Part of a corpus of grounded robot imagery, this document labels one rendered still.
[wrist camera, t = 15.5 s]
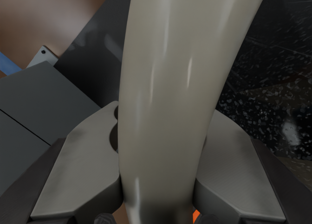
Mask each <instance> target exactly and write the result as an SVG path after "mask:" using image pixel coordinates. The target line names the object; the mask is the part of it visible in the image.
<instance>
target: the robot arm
mask: <svg viewBox="0 0 312 224"><path fill-rule="evenodd" d="M117 149H118V101H113V102H111V103H109V104H108V105H106V106H105V107H103V108H102V109H100V110H99V111H97V112H96V113H94V114H92V115H91V116H89V117H88V118H86V119H85V120H83V121H82V122H81V123H80V124H78V125H77V126H76V127H75V128H74V129H73V130H72V131H71V132H70V133H69V134H68V135H67V136H66V137H65V138H58V139H57V140H56V141H55V142H54V143H53V144H52V145H51V146H50V147H49V148H48V149H47V150H46V151H45V152H44V153H43V154H41V155H40V156H39V157H38V158H37V159H36V160H35V161H34V162H33V163H32V164H31V165H30V166H29V167H28V168H27V169H26V170H25V171H24V172H23V173H22V174H21V175H20V176H19V177H18V178H17V179H16V180H15V181H14V182H13V183H12V184H11V185H10V186H9V187H8V188H7V189H6V190H5V192H4V193H3V194H2V195H1V196H0V224H117V223H116V221H115V219H114V217H113V215H112V213H114V212H115V211H116V210H117V209H119V208H120V207H121V205H122V203H123V200H124V197H123V192H122V185H121V179H120V171H119V159H118V153H117V152H116V150H117ZM192 204H193V206H194V207H195V209H197V210H198V211H199V212H200V213H201V214H202V216H201V218H200V220H199V222H198V224H312V192H311V191H310V190H309V189H308V188H307V187H306V186H305V185H304V184H303V183H302V182H301V181H300V180H299V179H298V178H297V177H296V176H295V175H294V174H293V173H292V172H291V171H290V170H289V169H288V168H287V167H286V166H285V165H284V164H283V163H282V162H281V161H280V160H279V159H278V158H277V157H276V156H275V155H274V154H273V153H272V152H271V151H270V150H269V149H268V148H267V147H266V146H265V145H264V144H263V143H262V142H261V141H260V140H259V139H252V138H251V137H250V136H249V135H248V134H247V133H246V132H245V131H244V130H243V129H242V128H241V127H240V126H239V125H238V124H236V123H235V122H234V121H232V120H231V119H230V118H228V117H227V116H225V115H224V114H222V113H221V112H219V111H218V110H216V109H215V110H214V113H213V116H212V119H211V122H210V125H209V128H208V131H207V135H206V138H205V141H204V144H203V148H202V152H201V156H200V160H199V164H198V168H197V173H196V178H195V186H194V193H193V202H192Z"/></svg>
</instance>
